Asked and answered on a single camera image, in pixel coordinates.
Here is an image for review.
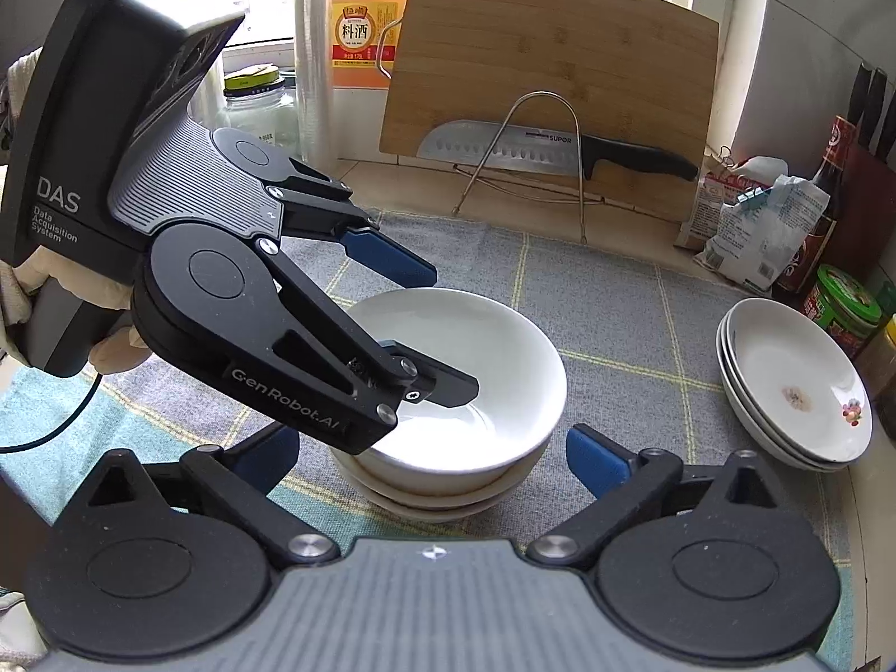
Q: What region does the metal wire board rack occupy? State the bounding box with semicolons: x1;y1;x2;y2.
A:
451;91;606;246

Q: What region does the glass jar green lid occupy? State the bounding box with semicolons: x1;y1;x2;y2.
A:
222;64;304;155

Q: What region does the stack of clear plastic cups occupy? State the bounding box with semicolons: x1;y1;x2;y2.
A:
292;0;338;169

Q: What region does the dark red knife block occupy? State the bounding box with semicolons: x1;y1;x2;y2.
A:
836;143;896;281

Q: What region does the grey checked mat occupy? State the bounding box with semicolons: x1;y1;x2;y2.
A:
0;210;858;645

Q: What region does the dark sauce bottle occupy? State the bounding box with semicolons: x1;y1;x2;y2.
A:
776;115;861;295

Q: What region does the yellow cap spice jar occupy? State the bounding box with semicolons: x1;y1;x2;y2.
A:
854;315;896;421

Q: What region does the bamboo cutting board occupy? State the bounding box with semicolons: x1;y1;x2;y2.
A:
378;0;722;225

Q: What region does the green lid sauce jar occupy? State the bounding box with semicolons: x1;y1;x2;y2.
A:
801;264;884;363

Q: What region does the white printed bag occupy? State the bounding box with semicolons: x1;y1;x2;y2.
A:
703;174;834;295

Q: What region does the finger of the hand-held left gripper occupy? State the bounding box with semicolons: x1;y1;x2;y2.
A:
262;154;438;290
222;238;481;456

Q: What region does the red and white bag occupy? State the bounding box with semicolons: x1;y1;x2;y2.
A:
675;154;753;253

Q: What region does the white fruit print plate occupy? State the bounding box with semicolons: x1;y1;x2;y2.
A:
720;308;865;472
726;297;875;466
716;325;841;473

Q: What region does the orange cooking wine bottle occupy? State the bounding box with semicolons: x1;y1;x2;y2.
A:
331;0;410;91

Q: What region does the black cable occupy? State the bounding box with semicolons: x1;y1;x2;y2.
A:
0;371;105;455

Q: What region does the steel knife black handle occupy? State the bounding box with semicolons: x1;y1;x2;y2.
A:
416;119;701;181

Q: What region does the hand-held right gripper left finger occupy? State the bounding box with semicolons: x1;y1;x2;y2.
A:
87;426;340;570

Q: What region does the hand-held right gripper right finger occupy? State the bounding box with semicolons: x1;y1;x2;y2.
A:
525;423;781;568

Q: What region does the dark handled knife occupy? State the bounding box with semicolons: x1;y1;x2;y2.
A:
852;63;874;150
868;68;892;153

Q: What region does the person's left hand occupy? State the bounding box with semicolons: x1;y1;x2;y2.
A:
0;56;150;377

